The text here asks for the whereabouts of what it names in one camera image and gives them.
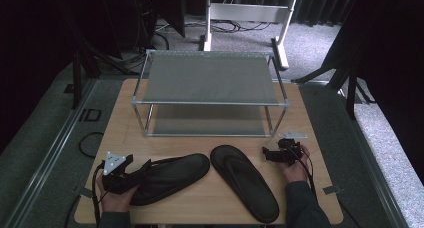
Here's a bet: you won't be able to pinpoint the dark computer tower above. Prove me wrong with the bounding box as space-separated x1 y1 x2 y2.
132 0 158 50

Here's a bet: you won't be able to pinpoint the white metal desk frame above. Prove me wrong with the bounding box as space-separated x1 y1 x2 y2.
199 0 300 71

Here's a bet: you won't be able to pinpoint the metal shoe rack grey shelves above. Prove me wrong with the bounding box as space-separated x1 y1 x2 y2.
130 48 290 138

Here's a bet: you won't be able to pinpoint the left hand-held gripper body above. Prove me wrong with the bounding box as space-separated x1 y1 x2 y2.
101 151 142 194

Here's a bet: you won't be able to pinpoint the hand-held gripper black cable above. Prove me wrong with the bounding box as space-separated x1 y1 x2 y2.
91 160 106 228
293 147 318 200

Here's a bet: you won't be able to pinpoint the right hand-held gripper black cable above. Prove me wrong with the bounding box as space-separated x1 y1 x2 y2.
293 147 318 200

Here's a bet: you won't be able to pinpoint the black metal stand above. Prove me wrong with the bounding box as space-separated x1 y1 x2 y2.
70 47 102 110
291 63 375 120

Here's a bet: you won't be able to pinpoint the left hand-held gripper black cable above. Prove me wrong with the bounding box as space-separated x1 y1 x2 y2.
91 160 106 228

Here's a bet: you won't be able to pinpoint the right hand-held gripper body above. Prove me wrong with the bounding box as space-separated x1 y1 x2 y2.
274 130 309 166

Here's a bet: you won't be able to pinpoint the black slipper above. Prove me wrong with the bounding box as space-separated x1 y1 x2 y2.
129 153 211 207
209 144 280 224

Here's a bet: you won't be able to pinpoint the black cable loop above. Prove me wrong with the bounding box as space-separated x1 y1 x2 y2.
78 131 105 159

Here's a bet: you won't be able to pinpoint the person's left hand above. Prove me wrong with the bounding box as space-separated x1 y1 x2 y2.
98 184 140 213

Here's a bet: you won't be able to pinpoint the grey tape piece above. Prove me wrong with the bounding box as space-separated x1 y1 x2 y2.
74 186 94 199
322 184 343 195

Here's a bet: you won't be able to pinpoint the person's right hand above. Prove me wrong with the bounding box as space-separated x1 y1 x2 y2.
276 146 311 183

